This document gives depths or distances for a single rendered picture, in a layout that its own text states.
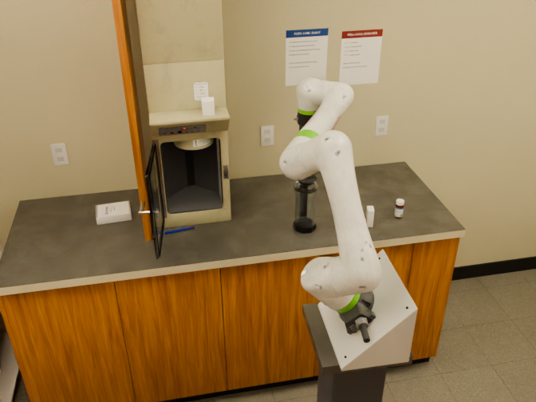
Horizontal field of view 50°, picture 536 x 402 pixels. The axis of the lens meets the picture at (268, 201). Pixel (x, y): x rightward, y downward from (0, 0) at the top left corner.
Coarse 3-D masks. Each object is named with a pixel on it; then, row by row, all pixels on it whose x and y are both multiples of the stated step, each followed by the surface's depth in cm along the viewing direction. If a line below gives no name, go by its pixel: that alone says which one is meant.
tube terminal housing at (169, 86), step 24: (144, 72) 226; (168, 72) 228; (192, 72) 230; (216, 72) 232; (168, 96) 233; (192, 96) 235; (216, 96) 237; (168, 216) 262; (192, 216) 264; (216, 216) 267
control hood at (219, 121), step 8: (152, 112) 235; (160, 112) 234; (168, 112) 234; (176, 112) 234; (184, 112) 234; (192, 112) 234; (200, 112) 234; (216, 112) 234; (224, 112) 234; (152, 120) 227; (160, 120) 227; (168, 120) 227; (176, 120) 227; (184, 120) 228; (192, 120) 228; (200, 120) 229; (208, 120) 230; (216, 120) 231; (224, 120) 232; (152, 128) 229; (208, 128) 238; (216, 128) 239; (224, 128) 240; (152, 136) 237
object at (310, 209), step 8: (296, 184) 253; (296, 192) 252; (296, 200) 254; (304, 200) 251; (312, 200) 252; (296, 208) 256; (304, 208) 253; (312, 208) 254; (296, 216) 258; (304, 216) 255; (312, 216) 256; (296, 224) 260; (304, 224) 257; (312, 224) 259
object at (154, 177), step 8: (152, 144) 236; (152, 168) 229; (152, 176) 228; (152, 184) 227; (152, 192) 226; (160, 200) 250; (152, 208) 224; (160, 208) 249; (160, 216) 248; (152, 224) 225; (160, 224) 247; (152, 232) 227; (160, 232) 246
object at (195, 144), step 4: (184, 140) 249; (188, 140) 248; (192, 140) 248; (196, 140) 248; (200, 140) 249; (204, 140) 250; (208, 140) 252; (212, 140) 255; (176, 144) 252; (180, 144) 250; (184, 144) 249; (188, 144) 248; (192, 144) 248; (196, 144) 248; (200, 144) 249; (204, 144) 250; (208, 144) 252; (184, 148) 249; (188, 148) 249; (192, 148) 248; (196, 148) 249; (200, 148) 249
